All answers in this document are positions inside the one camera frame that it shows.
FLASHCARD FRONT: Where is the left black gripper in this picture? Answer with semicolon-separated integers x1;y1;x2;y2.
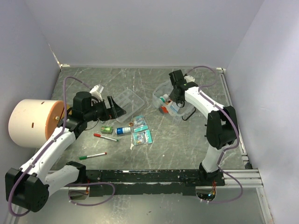
85;95;127;122

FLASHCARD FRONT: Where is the white blue gauze packet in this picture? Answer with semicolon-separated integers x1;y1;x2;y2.
167;100;180;116

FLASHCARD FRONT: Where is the white green dropper bottle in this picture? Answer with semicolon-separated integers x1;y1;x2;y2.
159;94;169;103

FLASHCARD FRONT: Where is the clear plastic storage box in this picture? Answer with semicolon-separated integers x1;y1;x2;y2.
152;81;196;125

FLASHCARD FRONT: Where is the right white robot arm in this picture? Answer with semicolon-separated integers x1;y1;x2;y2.
169;70;240;186

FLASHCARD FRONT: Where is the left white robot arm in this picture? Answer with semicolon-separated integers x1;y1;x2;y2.
5;91;127;215

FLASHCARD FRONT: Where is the white blue medicine bottle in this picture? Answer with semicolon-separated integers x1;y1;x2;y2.
115;127;131;135

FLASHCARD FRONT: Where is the clear divided organizer tray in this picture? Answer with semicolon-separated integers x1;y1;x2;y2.
114;89;145;123

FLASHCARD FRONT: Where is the red cross grey disc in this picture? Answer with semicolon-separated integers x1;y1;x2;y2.
159;106;169;114

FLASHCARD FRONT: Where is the green battery pack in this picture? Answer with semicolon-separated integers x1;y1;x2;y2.
100;126;114;134

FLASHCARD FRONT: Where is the teal blister pack upper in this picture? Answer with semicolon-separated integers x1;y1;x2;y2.
132;115;148;133

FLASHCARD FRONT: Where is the teal blister pack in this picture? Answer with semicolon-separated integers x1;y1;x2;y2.
132;115;148;133
132;129;153;146

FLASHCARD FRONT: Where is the red cap marker pen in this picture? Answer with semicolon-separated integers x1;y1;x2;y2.
93;133;119;142

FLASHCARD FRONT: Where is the teal blister pack lower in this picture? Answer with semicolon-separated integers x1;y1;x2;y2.
132;129;153;146

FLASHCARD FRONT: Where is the green cap marker pen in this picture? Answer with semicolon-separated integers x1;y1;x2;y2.
79;152;107;161

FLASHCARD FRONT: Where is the white cylinder drum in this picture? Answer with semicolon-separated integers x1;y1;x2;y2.
8;99;64;148

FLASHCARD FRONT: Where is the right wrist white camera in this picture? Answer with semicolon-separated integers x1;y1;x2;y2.
184;74;195;83

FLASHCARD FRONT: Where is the wrist white camera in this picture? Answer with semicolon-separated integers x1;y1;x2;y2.
184;74;195;83
89;84;104;101

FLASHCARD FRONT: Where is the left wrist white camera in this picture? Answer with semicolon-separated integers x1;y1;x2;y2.
89;84;104;101

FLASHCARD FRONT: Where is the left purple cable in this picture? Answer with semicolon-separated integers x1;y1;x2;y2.
8;76;93;217

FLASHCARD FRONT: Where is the black mounting base rail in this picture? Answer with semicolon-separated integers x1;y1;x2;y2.
63;168;226;197

